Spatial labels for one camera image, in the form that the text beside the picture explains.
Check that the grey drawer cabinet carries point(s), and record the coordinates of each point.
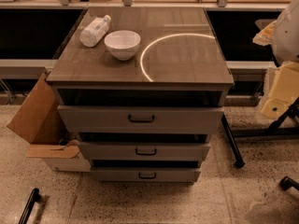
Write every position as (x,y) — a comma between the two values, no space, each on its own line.
(178,64)

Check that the grey bottom drawer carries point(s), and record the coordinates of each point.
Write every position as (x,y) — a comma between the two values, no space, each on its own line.
(172,175)

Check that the white plastic bottle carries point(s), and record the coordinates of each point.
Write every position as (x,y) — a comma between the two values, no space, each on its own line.
(95,31)

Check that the grey drawer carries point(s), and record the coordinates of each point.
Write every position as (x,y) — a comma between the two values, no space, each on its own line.
(172,175)
(133,119)
(143,152)

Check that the black bar lower left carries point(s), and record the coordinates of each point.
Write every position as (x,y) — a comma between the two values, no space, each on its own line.
(33,198)

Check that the brown cardboard box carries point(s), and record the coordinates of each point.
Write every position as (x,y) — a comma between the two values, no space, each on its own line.
(38,123)

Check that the grey top drawer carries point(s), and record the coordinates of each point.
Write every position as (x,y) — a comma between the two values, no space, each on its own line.
(133,119)

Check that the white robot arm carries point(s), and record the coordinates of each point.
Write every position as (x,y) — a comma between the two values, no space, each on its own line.
(283,37)

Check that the white ceramic bowl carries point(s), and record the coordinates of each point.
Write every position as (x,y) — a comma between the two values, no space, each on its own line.
(123,44)

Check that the black stand leg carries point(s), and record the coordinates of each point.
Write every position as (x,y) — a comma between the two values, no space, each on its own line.
(273,131)

